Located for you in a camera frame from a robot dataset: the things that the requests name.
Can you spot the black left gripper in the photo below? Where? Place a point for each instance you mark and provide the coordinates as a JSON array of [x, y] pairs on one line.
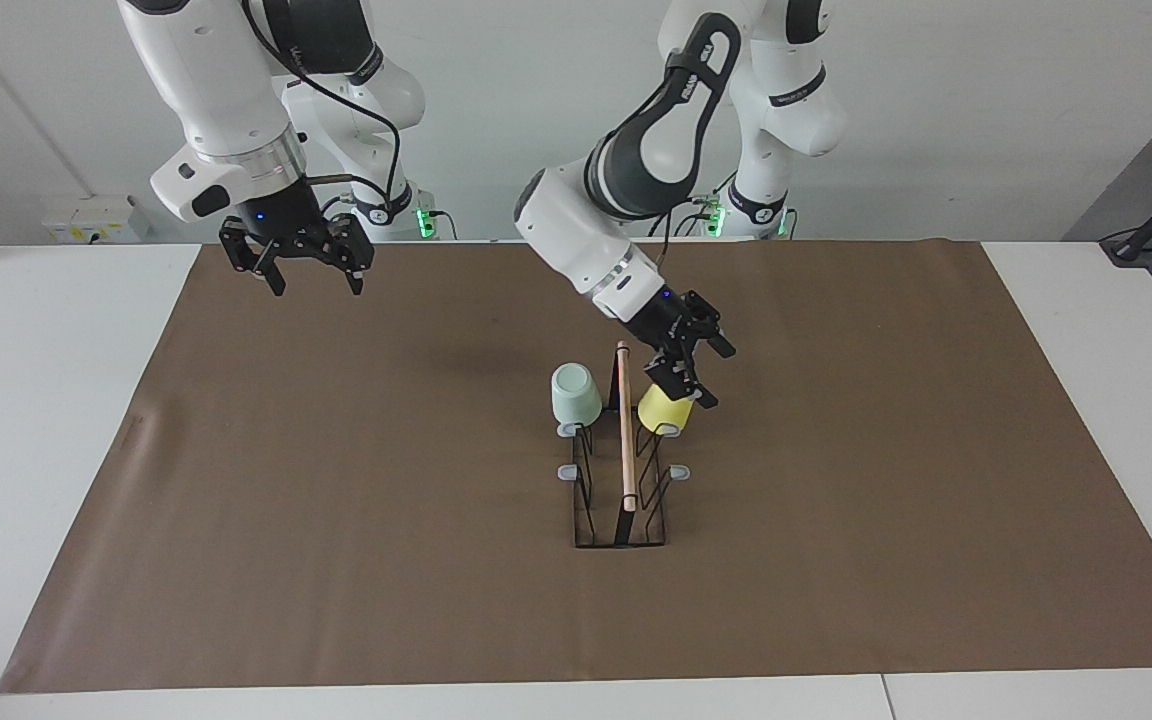
[[664, 320]]

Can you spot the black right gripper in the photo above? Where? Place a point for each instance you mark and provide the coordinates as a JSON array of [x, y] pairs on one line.
[[281, 215]]

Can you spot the yellow plastic cup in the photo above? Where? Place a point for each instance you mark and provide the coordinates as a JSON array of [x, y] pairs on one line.
[[661, 412]]

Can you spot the pale green plastic cup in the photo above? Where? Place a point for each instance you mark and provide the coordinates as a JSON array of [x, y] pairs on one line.
[[576, 400]]

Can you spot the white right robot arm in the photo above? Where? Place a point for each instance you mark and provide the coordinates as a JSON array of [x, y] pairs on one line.
[[216, 80]]

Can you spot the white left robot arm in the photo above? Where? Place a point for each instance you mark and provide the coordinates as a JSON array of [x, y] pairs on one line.
[[636, 150]]

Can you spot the brown paper table mat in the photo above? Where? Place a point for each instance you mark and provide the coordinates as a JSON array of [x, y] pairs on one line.
[[436, 600]]

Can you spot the white wall power socket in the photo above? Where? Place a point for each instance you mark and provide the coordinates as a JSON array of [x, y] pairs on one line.
[[86, 222]]

